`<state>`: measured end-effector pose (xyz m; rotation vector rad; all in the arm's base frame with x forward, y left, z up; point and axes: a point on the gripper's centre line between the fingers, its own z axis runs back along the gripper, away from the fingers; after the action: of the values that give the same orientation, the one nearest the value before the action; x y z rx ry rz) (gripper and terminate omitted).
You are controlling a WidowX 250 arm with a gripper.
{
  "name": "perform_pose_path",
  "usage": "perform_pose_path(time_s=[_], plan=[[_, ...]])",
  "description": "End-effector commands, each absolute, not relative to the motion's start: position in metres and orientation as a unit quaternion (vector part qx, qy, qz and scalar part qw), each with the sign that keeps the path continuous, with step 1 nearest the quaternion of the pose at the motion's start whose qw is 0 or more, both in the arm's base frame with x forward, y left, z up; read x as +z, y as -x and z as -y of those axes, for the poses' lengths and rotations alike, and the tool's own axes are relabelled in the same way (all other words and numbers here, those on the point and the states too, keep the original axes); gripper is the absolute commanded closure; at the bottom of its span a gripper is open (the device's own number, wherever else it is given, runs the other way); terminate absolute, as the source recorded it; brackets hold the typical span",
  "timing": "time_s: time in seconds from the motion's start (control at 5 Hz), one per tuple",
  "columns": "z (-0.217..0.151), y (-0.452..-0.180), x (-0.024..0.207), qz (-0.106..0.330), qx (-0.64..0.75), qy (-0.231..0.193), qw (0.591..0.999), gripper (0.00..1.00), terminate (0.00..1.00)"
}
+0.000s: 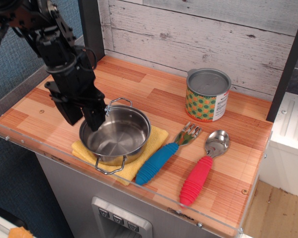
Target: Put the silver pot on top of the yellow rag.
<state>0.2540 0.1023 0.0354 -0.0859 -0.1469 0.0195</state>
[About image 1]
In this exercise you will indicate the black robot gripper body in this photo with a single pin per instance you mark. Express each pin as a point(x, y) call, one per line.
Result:
point(73, 86)

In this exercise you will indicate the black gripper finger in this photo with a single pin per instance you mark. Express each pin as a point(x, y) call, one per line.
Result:
point(94, 116)
point(70, 110)

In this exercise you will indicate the silver steel pot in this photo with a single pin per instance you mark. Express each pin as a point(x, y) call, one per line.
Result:
point(121, 139)

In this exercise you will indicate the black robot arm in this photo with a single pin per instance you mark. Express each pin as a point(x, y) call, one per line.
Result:
point(40, 23)

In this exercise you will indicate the yellow folded rag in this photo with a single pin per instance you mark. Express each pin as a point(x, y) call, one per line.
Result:
point(156, 140)

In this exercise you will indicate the clear acrylic table guard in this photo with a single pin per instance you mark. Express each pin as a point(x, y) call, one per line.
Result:
point(29, 183)

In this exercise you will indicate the grey toy fridge cabinet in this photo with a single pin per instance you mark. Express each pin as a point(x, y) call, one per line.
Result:
point(75, 189)

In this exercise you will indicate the silver dispenser panel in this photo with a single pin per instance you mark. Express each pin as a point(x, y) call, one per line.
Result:
point(115, 222)

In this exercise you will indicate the green orange patterned can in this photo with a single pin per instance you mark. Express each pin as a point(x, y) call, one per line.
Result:
point(206, 94)

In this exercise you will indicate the orange object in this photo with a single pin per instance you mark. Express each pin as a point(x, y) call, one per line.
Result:
point(19, 232)

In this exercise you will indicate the white toy sink unit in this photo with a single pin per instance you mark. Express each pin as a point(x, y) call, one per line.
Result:
point(279, 167)

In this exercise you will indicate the blue handled fork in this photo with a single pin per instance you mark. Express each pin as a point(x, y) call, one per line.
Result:
point(153, 165)

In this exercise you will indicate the red handled spoon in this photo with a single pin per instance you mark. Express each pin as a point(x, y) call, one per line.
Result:
point(216, 144)

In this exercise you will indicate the dark vertical post right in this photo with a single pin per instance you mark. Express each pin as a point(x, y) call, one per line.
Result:
point(284, 81)

